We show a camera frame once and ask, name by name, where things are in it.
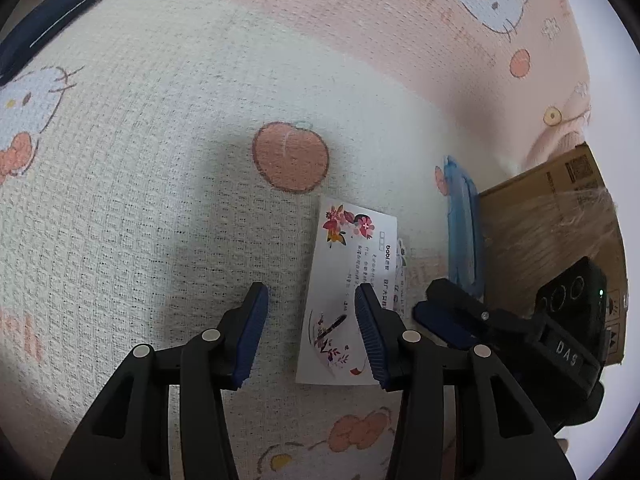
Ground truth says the brown cardboard box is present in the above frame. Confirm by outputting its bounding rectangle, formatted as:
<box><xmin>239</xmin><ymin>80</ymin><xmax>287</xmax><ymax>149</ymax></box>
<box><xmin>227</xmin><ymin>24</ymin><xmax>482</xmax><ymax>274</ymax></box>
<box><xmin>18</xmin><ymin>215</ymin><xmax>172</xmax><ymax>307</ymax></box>
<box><xmin>477</xmin><ymin>142</ymin><xmax>629</xmax><ymax>367</ymax></box>

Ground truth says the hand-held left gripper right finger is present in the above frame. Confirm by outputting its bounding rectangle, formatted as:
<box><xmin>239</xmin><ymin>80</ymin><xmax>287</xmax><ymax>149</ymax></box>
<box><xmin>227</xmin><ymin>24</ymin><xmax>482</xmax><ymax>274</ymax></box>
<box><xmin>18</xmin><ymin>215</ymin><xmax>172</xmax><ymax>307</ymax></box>
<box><xmin>354</xmin><ymin>282</ymin><xmax>576</xmax><ymax>480</ymax></box>

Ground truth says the printed cartoon blanket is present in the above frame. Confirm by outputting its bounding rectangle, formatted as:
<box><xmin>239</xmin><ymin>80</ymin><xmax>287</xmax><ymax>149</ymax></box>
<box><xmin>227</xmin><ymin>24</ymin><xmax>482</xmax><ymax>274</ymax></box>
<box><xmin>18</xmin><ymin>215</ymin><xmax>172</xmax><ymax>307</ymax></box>
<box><xmin>0</xmin><ymin>0</ymin><xmax>621</xmax><ymax>480</ymax></box>

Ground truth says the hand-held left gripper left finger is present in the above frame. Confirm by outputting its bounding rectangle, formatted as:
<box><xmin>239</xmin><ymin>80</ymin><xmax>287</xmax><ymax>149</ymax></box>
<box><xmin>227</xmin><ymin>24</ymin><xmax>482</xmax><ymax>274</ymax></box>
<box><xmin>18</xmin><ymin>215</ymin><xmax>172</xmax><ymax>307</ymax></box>
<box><xmin>50</xmin><ymin>282</ymin><xmax>269</xmax><ymax>480</ymax></box>

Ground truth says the dark blue pencil case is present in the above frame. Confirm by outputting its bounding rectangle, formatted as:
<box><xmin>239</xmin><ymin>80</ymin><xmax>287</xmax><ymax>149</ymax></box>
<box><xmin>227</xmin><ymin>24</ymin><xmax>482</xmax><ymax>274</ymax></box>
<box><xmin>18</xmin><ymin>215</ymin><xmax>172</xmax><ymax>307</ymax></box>
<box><xmin>0</xmin><ymin>0</ymin><xmax>112</xmax><ymax>87</ymax></box>

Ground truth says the light blue plastic packet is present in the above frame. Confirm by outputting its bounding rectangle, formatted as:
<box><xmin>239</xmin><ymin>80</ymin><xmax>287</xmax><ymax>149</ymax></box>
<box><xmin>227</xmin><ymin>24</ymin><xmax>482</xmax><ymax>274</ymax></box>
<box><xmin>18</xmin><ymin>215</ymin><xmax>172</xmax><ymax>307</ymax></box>
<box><xmin>446</xmin><ymin>155</ymin><xmax>487</xmax><ymax>303</ymax></box>

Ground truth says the white flower print card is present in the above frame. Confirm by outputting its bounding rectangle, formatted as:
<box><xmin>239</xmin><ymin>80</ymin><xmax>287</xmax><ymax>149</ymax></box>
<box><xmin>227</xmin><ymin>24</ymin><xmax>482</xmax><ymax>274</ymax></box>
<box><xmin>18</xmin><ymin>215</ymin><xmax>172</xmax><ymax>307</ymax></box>
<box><xmin>295</xmin><ymin>197</ymin><xmax>399</xmax><ymax>387</ymax></box>

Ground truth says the picture sticker sheet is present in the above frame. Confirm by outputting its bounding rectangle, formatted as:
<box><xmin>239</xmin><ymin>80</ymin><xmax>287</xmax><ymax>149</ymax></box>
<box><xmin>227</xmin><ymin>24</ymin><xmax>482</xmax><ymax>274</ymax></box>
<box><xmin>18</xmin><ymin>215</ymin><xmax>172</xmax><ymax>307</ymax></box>
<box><xmin>394</xmin><ymin>237</ymin><xmax>417</xmax><ymax>313</ymax></box>

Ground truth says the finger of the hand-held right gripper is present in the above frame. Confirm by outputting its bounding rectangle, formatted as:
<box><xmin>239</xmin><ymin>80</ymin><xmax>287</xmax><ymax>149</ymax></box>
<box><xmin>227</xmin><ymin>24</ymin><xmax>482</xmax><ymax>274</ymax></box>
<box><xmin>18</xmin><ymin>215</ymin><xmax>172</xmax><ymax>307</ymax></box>
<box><xmin>412</xmin><ymin>277</ymin><xmax>538</xmax><ymax>357</ymax></box>

